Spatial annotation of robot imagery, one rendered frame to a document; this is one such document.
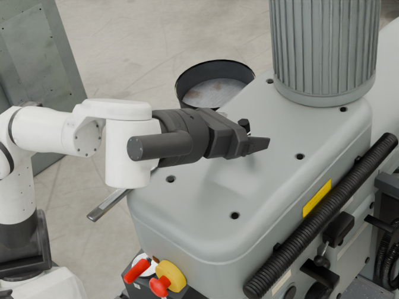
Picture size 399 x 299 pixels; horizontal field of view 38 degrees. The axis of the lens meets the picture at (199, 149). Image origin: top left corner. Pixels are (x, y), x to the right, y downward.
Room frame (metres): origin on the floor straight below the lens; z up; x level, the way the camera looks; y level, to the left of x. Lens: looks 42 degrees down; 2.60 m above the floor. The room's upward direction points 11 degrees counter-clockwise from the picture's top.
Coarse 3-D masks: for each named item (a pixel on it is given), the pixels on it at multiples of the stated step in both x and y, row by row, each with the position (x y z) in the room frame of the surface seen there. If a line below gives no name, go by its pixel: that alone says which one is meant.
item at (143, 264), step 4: (140, 260) 0.71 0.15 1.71; (144, 260) 0.71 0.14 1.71; (148, 260) 0.71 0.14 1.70; (136, 264) 0.71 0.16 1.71; (140, 264) 0.70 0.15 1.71; (144, 264) 0.70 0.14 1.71; (148, 264) 0.71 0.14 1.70; (132, 268) 0.70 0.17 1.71; (136, 268) 0.70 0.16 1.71; (140, 268) 0.70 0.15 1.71; (144, 268) 0.70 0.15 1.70; (128, 272) 0.69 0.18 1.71; (132, 272) 0.69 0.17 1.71; (136, 272) 0.69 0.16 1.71; (140, 272) 0.69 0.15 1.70; (124, 276) 0.69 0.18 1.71; (128, 276) 0.68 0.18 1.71; (132, 276) 0.68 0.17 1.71; (136, 276) 0.68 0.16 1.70; (124, 280) 0.68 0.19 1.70; (128, 280) 0.68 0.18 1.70; (132, 280) 0.68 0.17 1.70
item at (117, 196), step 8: (152, 168) 0.76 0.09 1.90; (120, 192) 0.72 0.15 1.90; (128, 192) 0.72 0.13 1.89; (104, 200) 0.71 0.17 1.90; (112, 200) 0.70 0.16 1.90; (120, 200) 0.70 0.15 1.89; (96, 208) 0.69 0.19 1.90; (104, 208) 0.69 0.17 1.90; (88, 216) 0.68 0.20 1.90; (96, 216) 0.67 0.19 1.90
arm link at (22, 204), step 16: (0, 144) 0.74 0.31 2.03; (0, 160) 0.72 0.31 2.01; (0, 176) 0.72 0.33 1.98; (16, 176) 0.77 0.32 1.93; (32, 176) 0.81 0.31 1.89; (0, 192) 0.77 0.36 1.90; (16, 192) 0.77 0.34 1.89; (32, 192) 0.80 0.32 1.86; (0, 208) 0.77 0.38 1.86; (16, 208) 0.77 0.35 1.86; (32, 208) 0.79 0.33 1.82
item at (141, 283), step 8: (136, 256) 1.18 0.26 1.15; (144, 256) 1.16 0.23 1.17; (152, 264) 1.13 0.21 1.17; (144, 272) 1.10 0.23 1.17; (152, 272) 1.10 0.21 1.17; (136, 280) 1.09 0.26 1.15; (144, 280) 1.08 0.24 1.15; (128, 288) 1.11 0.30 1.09; (136, 288) 1.09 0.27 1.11; (144, 288) 1.07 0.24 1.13; (168, 288) 1.03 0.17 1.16; (184, 288) 1.03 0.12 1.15; (192, 288) 1.04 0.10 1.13; (136, 296) 1.10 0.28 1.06; (144, 296) 1.07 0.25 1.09; (152, 296) 1.05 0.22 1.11; (168, 296) 1.01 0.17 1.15; (176, 296) 1.01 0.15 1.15; (184, 296) 1.01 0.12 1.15; (192, 296) 1.03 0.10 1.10; (200, 296) 1.06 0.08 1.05
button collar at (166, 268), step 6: (162, 264) 0.63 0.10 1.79; (168, 264) 0.63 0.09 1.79; (156, 270) 0.64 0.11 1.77; (162, 270) 0.62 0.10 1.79; (168, 270) 0.62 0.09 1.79; (174, 270) 0.62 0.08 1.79; (168, 276) 0.61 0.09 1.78; (174, 276) 0.61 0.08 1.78; (180, 276) 0.61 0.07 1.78; (174, 282) 0.60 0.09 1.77; (180, 282) 0.60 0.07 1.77; (174, 288) 0.61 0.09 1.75; (180, 288) 0.60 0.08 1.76
